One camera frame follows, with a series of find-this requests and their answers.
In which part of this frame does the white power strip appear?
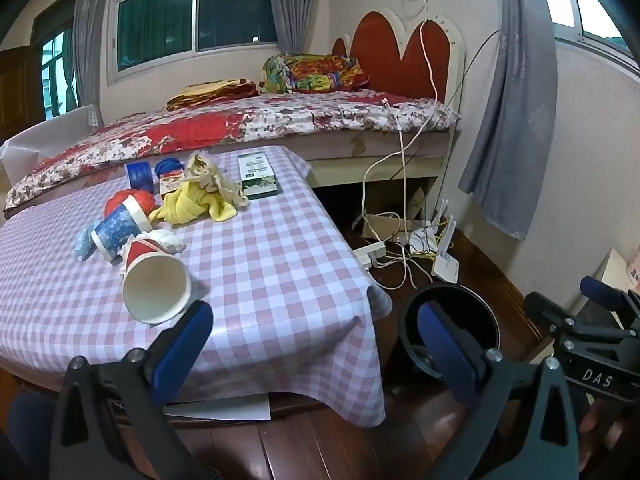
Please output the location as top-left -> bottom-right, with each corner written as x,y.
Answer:
352,241 -> 387,267

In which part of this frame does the person's right hand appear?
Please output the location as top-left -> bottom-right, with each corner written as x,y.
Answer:
579,400 -> 640,461

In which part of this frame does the small white framed window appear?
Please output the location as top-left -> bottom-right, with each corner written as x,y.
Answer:
550,0 -> 640,61

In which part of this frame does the large white framed window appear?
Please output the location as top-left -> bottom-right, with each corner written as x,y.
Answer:
107,0 -> 281,78

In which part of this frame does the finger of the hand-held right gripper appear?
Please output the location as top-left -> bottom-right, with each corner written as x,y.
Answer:
524,291 -> 640,346
580,276 -> 640,326

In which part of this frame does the black trash bin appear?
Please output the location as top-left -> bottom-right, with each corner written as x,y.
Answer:
397,285 -> 503,396

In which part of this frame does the pink white checked tablecloth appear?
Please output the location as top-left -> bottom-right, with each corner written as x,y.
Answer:
0,145 -> 393,428

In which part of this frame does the light blue wrapper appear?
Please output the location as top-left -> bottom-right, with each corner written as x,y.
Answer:
74,221 -> 108,262

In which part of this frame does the brown cardboard box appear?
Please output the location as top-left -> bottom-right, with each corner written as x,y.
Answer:
361,187 -> 431,241

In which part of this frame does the cream bed with mattress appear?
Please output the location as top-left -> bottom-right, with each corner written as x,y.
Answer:
4,120 -> 461,221

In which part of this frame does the long grey curtain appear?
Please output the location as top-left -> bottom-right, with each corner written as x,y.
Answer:
457,0 -> 560,241

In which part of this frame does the blue cloth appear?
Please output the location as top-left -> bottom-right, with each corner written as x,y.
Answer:
154,156 -> 187,179

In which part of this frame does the green white tissue box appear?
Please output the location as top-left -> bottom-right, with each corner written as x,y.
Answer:
236,151 -> 280,198

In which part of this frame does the red cream headboard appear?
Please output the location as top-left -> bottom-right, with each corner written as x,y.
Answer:
331,7 -> 466,111

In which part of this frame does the blue patterned paper cup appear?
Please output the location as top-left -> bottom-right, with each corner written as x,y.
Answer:
90,194 -> 151,262

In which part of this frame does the red white carton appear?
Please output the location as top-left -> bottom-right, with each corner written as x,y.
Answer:
159,169 -> 188,197

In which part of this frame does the narrow glass window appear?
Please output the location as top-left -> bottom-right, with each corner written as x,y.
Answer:
32,7 -> 81,121

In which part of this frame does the folded yellow red blanket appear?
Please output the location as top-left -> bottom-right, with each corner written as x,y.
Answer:
165,78 -> 258,112

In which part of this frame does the white tissue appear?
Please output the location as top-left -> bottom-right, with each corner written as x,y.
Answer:
142,229 -> 187,256

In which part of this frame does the blue tape roll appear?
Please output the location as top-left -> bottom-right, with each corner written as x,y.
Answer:
125,161 -> 155,193

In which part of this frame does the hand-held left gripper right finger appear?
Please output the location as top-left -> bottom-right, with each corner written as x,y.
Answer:
416,301 -> 583,480

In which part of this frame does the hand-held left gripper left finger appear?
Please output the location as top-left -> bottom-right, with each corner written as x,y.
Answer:
50,300 -> 216,480

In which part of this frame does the white charging cable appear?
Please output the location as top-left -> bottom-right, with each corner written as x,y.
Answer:
350,0 -> 451,291

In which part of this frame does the brown wooden door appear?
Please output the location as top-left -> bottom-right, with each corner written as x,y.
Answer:
0,45 -> 41,133

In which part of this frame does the white sheet covered furniture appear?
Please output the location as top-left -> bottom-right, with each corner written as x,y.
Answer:
0,105 -> 103,186

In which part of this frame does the beige knitted cloth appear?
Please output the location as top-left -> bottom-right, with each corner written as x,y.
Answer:
176,151 -> 251,208

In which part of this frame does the yellow cloth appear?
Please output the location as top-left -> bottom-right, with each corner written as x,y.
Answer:
148,180 -> 238,224

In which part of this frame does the red plastic bag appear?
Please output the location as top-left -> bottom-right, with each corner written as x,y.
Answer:
104,189 -> 157,217

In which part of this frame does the colourful patterned pillow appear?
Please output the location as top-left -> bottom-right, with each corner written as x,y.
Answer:
259,52 -> 371,95

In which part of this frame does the white paper sheet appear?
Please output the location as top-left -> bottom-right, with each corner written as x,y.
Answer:
162,394 -> 273,423

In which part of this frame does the red floral bedspread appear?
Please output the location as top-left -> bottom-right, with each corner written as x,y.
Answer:
2,87 -> 462,211

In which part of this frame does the white router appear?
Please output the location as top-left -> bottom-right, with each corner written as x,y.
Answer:
431,215 -> 461,283
407,200 -> 448,256

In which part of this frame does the red white paper cup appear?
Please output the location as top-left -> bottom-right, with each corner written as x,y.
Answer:
121,237 -> 193,325

